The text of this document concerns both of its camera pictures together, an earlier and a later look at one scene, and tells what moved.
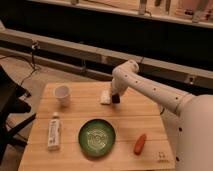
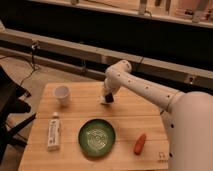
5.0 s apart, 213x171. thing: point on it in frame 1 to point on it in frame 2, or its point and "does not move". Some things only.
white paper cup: (62, 92) does not move
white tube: (54, 133) does not move
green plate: (96, 138) does not move
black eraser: (115, 98) to (109, 98)
